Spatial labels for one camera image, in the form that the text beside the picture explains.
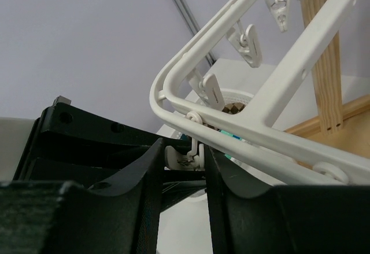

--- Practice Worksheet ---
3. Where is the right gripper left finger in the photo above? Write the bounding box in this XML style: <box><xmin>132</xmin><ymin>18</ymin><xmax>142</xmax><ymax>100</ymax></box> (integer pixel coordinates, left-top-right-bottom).
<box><xmin>1</xmin><ymin>139</ymin><xmax>164</xmax><ymax>253</ymax></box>

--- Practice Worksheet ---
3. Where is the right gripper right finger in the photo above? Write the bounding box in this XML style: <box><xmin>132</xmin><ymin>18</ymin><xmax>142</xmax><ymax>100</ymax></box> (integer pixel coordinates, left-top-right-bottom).
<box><xmin>205</xmin><ymin>148</ymin><xmax>369</xmax><ymax>253</ymax></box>

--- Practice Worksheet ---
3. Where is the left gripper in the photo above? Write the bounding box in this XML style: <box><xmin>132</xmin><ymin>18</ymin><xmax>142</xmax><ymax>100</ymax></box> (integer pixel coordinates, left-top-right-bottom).
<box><xmin>13</xmin><ymin>102</ymin><xmax>206</xmax><ymax>205</ymax></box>

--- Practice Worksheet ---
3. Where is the white plastic clip hanger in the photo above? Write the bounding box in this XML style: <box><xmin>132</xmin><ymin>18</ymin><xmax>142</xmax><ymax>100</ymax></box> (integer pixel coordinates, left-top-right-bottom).
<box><xmin>150</xmin><ymin>0</ymin><xmax>369</xmax><ymax>185</ymax></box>

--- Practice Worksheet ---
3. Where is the white hanger clip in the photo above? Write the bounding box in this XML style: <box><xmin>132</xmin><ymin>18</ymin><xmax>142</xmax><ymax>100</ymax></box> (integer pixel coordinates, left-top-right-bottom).
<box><xmin>164</xmin><ymin>143</ymin><xmax>205</xmax><ymax>171</ymax></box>

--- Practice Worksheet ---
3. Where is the wooden hanger rack stand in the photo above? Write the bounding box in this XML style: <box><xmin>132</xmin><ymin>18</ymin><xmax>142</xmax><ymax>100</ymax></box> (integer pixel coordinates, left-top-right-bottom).
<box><xmin>286</xmin><ymin>0</ymin><xmax>369</xmax><ymax>148</ymax></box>

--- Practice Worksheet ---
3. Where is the mint green sock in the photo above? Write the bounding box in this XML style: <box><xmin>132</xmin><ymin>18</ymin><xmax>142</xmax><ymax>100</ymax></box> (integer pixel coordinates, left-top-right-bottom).
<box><xmin>218</xmin><ymin>129</ymin><xmax>246</xmax><ymax>162</ymax></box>

